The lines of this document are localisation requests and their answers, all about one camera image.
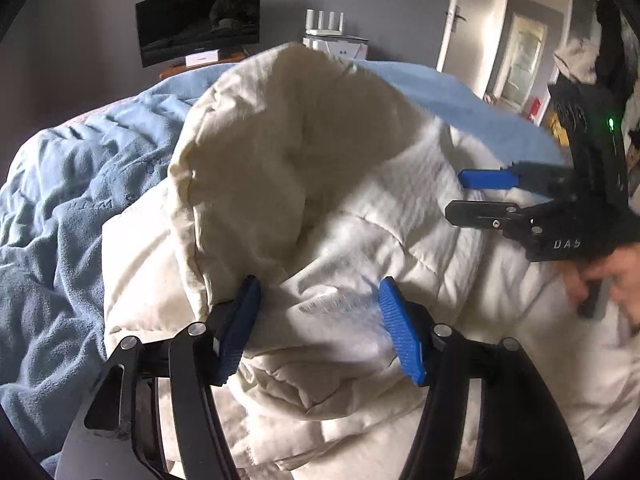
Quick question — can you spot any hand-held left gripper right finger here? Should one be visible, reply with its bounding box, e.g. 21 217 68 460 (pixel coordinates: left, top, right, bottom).
378 276 586 480

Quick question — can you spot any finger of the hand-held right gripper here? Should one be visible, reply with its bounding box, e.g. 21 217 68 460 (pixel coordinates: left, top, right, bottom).
445 200 556 241
457 160 576 192

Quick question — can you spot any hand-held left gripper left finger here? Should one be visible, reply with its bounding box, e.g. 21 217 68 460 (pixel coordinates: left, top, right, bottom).
54 275 263 480

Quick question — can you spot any cream white duvet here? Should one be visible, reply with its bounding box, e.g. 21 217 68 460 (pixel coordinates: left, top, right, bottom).
102 42 640 480

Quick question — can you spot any person's right hand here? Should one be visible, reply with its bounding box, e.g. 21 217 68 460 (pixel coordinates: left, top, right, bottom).
560 242 640 333

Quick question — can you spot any beige hanging garment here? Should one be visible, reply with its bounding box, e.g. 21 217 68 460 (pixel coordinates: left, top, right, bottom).
554 35 601 86

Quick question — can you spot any white room door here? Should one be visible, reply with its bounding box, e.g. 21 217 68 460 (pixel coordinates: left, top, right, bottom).
436 0 512 98

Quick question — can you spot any white wifi router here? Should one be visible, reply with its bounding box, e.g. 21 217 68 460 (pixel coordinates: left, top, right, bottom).
301 34 371 61

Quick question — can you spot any blue fleece blanket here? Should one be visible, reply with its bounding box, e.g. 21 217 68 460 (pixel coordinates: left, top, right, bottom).
0 57 566 461

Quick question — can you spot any white router with antennas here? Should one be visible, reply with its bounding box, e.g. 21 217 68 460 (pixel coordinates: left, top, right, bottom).
305 8 346 37

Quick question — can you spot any wooden desk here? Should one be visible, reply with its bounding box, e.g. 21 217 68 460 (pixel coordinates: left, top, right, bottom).
159 45 251 81

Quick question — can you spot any small white box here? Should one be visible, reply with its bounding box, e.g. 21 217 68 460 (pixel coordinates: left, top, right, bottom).
185 50 223 68

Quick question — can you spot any black flat screen monitor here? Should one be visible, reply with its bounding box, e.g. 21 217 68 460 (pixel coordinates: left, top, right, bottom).
135 0 263 68

